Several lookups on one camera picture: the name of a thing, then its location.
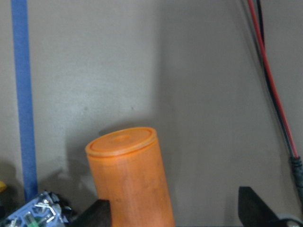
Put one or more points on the green push button right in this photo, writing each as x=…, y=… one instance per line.
x=47, y=209

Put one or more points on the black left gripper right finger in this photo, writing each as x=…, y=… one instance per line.
x=254, y=212

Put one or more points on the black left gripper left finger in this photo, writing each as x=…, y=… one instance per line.
x=97, y=215

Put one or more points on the yellow push button lower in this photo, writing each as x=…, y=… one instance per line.
x=3, y=194

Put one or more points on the plain orange cylinder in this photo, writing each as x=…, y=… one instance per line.
x=128, y=171

